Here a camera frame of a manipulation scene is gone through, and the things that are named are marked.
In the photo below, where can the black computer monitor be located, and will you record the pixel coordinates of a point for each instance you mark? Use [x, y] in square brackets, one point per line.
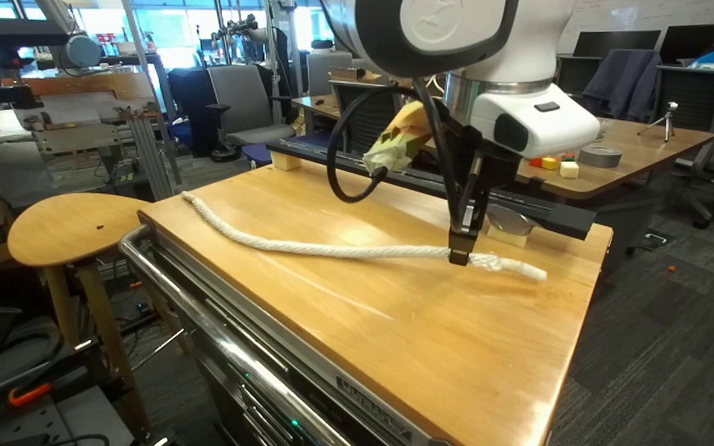
[617, 42]
[680, 40]

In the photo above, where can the red toy block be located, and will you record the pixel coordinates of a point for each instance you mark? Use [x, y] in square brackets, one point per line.
[534, 163]

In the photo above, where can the long black grooved bar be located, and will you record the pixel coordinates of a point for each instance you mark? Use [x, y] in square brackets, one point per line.
[555, 217]

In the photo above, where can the grey mesh office chair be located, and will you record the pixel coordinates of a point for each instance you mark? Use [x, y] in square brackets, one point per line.
[349, 116]

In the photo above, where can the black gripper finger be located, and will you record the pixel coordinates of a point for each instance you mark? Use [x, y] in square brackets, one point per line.
[481, 207]
[460, 243]

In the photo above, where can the dark office chair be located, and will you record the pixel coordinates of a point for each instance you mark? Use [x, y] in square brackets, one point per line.
[691, 99]

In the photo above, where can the round wooden stool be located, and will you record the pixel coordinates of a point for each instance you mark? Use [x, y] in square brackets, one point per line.
[67, 227]

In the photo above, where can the wooden office desk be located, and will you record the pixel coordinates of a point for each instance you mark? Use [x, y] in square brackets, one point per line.
[646, 145]

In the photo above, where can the grey duct tape roll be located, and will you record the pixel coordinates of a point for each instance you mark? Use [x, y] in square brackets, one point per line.
[601, 156]

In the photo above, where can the grey cylindrical device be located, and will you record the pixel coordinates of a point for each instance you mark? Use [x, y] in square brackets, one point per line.
[83, 50]

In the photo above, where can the light grey office chair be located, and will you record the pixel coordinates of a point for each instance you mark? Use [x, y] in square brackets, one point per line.
[246, 99]

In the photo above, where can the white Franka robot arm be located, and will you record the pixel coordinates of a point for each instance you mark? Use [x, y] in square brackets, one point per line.
[457, 33]

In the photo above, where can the small silver desk tripod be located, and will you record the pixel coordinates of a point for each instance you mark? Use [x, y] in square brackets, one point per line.
[664, 121]

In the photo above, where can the yellow toy block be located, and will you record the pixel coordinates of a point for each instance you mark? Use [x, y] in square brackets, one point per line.
[550, 163]

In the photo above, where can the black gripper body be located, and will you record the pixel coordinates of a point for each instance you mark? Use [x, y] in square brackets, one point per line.
[493, 170]

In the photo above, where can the office chair with jacket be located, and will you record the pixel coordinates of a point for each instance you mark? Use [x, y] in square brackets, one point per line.
[621, 77]

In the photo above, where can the steel tool cart wooden top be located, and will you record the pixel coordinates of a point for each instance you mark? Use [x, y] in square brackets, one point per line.
[234, 372]

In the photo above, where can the dark blue seat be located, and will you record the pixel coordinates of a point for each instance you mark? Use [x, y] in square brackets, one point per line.
[256, 155]

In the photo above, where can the aluminium profile frame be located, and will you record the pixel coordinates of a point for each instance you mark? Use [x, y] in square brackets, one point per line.
[85, 137]

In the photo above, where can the black office chair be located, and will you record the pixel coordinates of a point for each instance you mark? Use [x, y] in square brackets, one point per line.
[191, 108]

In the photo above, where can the cream toy block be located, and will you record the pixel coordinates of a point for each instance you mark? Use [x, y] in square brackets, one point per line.
[569, 170]

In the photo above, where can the black clamp orange grip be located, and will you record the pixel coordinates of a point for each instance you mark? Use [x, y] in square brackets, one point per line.
[25, 394]

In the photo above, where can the cream foam block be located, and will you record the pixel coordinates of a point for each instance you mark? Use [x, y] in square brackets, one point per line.
[286, 163]
[505, 239]

